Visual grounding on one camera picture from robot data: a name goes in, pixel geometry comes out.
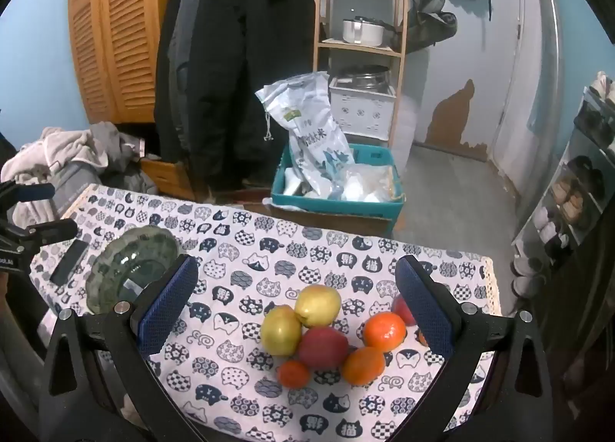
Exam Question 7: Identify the black coat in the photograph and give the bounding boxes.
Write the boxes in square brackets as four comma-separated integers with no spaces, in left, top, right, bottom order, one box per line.
[156,0,318,193]

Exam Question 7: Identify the steel pot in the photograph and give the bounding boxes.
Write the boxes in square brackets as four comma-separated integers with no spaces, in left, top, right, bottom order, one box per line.
[335,65,390,91]

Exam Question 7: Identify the white door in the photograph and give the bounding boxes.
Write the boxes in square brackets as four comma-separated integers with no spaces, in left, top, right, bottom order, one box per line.
[490,0,564,193]

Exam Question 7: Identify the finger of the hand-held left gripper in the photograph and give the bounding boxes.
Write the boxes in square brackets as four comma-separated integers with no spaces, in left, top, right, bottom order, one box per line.
[19,218,78,247]
[0,182,57,205]

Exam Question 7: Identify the teal plastic crate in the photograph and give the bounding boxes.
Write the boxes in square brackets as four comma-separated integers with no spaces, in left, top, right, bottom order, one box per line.
[270,143,406,224]

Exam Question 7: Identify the wooden shelf rack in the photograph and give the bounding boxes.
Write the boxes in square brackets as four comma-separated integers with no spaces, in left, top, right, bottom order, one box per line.
[313,0,415,149]

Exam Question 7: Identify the cat print tablecloth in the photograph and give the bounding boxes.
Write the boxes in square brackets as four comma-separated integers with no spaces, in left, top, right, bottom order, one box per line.
[29,183,503,442]

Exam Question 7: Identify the white rice bag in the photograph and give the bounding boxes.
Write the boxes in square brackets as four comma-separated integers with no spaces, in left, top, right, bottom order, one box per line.
[254,72,356,197]

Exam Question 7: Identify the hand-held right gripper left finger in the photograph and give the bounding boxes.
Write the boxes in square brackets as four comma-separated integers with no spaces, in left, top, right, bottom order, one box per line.
[38,254,200,442]

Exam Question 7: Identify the black shoes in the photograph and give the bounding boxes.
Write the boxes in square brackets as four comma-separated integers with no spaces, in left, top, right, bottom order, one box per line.
[567,156,605,197]

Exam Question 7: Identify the white storage basket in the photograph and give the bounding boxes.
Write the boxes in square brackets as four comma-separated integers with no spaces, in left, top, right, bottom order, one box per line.
[329,77,397,141]

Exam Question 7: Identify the grey clothes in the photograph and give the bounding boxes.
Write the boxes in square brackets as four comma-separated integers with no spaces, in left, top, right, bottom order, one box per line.
[89,122,161,195]

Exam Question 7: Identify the red apple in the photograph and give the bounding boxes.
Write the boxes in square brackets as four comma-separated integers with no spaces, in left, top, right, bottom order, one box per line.
[391,295,418,326]
[297,327,350,370]

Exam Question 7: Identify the grey bag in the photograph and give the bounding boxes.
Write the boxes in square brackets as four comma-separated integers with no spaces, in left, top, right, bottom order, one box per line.
[50,160,104,218]

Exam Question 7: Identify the white pot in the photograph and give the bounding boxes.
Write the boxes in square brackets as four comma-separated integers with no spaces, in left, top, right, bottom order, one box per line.
[342,16,391,47]

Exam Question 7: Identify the green hanging bag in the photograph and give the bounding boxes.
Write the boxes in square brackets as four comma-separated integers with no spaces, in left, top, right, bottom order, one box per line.
[408,0,457,54]

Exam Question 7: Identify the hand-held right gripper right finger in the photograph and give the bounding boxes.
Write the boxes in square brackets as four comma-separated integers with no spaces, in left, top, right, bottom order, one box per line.
[384,254,568,442]

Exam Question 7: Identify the black smartphone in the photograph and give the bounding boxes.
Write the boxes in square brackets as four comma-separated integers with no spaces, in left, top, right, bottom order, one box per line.
[50,239,91,286]

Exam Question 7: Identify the clear plastic bag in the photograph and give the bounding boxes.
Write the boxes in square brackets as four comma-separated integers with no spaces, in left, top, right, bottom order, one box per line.
[336,164,399,202]

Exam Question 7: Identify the wooden louvered wardrobe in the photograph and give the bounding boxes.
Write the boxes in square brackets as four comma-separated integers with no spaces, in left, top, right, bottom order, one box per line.
[67,0,212,125]

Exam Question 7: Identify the grey blue jacket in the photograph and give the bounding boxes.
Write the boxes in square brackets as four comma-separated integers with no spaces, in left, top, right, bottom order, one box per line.
[155,0,214,164]

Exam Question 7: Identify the green glass bowl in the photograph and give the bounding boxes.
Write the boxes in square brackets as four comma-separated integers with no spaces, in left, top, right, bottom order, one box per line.
[86,225,181,315]

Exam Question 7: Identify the beige shoes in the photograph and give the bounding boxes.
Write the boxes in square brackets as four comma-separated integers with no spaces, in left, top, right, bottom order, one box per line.
[552,180,588,224]

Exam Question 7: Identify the yellow-green apple top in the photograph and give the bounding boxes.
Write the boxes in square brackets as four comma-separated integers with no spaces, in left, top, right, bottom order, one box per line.
[294,284,343,328]

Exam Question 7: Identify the wooden drawer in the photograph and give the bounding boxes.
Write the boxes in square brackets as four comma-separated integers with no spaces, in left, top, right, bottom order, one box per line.
[139,158,198,202]

